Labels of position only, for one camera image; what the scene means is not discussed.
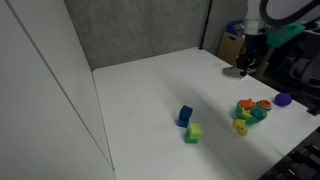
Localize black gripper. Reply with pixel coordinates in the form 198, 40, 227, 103
237, 34, 268, 76

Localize yellow toy animal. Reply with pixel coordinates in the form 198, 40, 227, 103
232, 119, 248, 136

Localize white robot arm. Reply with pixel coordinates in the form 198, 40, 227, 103
237, 0, 268, 77

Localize orange toy animal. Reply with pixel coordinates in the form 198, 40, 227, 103
240, 98, 256, 109

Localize rainbow stacking cup toy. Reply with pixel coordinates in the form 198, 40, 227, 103
257, 99, 272, 111

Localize small yellow toy piece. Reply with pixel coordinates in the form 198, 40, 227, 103
242, 108, 253, 118

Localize green bowl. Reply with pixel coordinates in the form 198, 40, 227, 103
235, 102, 267, 125

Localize blue toy animal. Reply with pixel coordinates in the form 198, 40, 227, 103
251, 109, 264, 120

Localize teal plastic bin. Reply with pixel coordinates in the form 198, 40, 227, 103
266, 23, 305, 48

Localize cardboard box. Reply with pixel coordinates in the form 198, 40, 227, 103
217, 32, 244, 65

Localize grey metal mounting plate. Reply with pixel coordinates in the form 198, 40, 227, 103
222, 66, 244, 80

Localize purple ridged ball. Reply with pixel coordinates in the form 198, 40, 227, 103
274, 93, 292, 107

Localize black vertical pole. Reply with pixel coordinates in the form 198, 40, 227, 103
198, 0, 214, 50

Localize blue stacked blocks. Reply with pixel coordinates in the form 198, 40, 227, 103
178, 105, 193, 128

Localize green stacked blocks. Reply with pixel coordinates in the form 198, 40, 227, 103
185, 123, 204, 144

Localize black corrugated hose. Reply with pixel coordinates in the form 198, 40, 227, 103
259, 0, 320, 28

